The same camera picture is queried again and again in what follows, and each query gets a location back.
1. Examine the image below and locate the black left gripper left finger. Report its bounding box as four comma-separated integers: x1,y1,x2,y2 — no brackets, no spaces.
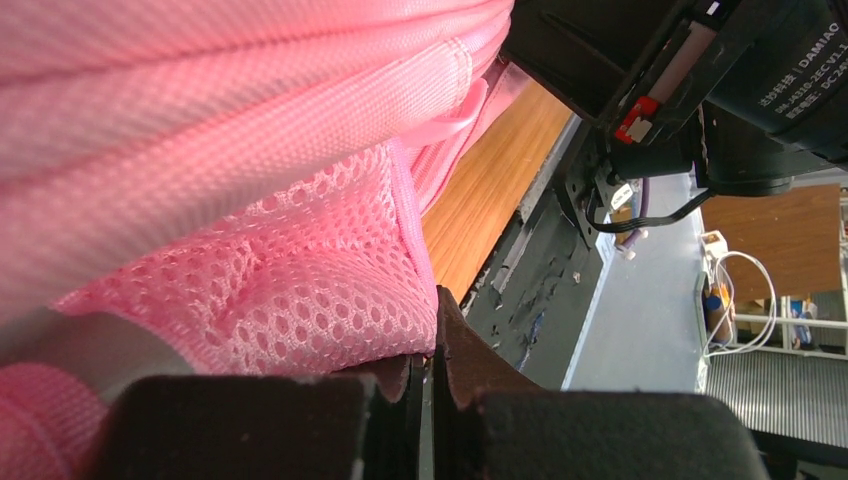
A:
86,356,423,479

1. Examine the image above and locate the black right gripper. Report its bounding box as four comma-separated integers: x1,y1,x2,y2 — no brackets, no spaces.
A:
503,0,847,197

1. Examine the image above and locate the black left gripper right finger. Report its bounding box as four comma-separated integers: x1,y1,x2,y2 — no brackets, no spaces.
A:
432,288,767,479

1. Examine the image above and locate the pink backpack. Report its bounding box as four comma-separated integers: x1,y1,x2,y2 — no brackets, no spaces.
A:
1,1,527,479

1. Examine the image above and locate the cluttered workshop shelf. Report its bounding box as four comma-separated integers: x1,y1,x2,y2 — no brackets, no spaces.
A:
703,184,847,449

